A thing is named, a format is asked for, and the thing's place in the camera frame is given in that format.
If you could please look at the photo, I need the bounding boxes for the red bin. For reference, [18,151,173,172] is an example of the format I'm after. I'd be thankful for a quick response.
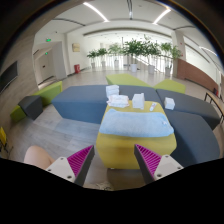
[74,64,80,74]

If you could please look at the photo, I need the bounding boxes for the green ottoman far centre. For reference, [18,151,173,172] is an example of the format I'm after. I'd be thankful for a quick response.
[106,73,149,87]

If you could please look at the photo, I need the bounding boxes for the potted tree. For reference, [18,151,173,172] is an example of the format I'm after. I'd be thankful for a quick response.
[143,36,161,75]
[123,39,144,72]

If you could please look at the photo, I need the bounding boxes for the crumpled white towel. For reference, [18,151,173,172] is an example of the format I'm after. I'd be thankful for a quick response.
[107,95,129,108]

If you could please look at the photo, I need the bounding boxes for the dark grey cube stool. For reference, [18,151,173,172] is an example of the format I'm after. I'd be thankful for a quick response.
[19,95,43,120]

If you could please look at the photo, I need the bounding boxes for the long grey bench left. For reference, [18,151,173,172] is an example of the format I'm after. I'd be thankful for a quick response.
[52,85,161,124]

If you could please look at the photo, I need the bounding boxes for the folded white towel stack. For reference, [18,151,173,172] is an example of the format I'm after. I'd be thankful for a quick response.
[106,85,119,96]

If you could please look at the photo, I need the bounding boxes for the grey bench near right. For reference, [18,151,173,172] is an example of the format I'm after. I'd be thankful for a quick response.
[165,110,220,167]

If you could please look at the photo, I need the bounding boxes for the potted tree right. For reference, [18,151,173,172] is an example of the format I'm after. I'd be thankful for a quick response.
[143,36,161,75]

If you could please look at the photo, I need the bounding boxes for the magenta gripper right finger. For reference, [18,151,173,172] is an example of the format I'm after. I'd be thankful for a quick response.
[134,144,183,184]

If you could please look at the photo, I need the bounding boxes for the wall-mounted black television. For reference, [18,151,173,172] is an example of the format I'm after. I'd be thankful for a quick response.
[0,62,18,94]

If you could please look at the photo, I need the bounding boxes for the light blue towel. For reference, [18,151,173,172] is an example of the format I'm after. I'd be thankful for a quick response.
[99,109,174,137]

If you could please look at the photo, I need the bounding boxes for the yellow chair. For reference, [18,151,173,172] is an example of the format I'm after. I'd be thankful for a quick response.
[0,127,13,156]

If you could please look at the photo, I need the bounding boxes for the white box on bench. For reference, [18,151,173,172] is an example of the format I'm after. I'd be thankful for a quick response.
[164,97,175,110]

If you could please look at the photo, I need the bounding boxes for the white tissue box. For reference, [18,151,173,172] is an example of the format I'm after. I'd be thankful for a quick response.
[132,93,145,109]

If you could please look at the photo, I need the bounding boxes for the person's bare knee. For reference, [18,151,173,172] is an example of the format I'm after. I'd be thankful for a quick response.
[24,145,55,170]

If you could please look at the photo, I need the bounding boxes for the small white bottle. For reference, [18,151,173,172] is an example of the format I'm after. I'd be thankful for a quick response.
[149,102,157,112]

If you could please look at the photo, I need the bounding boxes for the potted tree centre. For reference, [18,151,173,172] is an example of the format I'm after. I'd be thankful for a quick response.
[123,39,144,72]

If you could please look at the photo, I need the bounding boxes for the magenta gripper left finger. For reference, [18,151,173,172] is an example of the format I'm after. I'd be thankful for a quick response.
[47,145,95,186]

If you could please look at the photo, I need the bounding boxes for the yellow ottoman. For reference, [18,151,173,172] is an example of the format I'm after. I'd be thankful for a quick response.
[96,101,177,169]

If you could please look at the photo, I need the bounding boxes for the green bench left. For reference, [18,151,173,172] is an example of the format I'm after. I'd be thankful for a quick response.
[10,81,62,122]

